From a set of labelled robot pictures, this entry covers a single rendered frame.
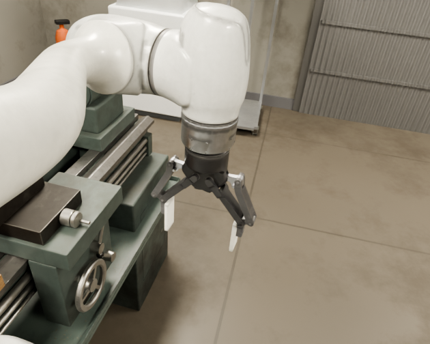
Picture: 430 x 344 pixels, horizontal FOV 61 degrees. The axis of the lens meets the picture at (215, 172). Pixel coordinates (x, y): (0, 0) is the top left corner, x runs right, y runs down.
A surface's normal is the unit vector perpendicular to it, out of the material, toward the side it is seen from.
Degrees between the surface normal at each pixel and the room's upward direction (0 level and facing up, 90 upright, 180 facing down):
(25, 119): 52
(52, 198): 0
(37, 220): 0
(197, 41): 75
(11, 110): 38
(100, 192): 0
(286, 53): 90
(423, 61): 90
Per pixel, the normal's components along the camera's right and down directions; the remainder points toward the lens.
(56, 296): -0.25, 0.54
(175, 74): -0.45, 0.46
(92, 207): 0.08, -0.82
